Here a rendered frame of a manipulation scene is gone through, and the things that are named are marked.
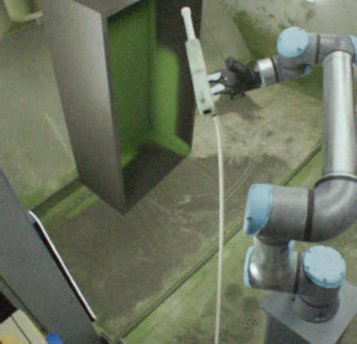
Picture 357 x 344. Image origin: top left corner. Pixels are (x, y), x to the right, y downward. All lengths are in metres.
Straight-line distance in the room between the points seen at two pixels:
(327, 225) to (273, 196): 0.13
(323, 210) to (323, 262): 0.59
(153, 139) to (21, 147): 0.93
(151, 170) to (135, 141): 0.25
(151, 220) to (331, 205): 1.94
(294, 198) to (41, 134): 2.28
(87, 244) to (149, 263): 0.45
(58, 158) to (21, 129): 0.33
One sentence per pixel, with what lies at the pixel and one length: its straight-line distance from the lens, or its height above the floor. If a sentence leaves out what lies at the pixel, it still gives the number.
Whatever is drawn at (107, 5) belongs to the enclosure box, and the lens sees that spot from 1.40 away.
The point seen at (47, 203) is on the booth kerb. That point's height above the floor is 0.12.
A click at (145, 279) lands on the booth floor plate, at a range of 2.44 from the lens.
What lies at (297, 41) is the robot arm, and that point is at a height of 1.55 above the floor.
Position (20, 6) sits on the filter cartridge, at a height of 1.35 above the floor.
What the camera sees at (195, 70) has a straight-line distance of 1.36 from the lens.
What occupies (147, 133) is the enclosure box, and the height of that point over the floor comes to 0.53.
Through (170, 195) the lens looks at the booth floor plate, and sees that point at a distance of 2.82.
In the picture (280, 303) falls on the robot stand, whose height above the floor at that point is 0.64.
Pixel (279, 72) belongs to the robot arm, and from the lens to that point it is 1.35.
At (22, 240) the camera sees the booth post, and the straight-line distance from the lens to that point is 1.19.
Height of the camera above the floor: 2.09
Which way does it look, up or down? 43 degrees down
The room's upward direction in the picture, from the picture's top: 10 degrees counter-clockwise
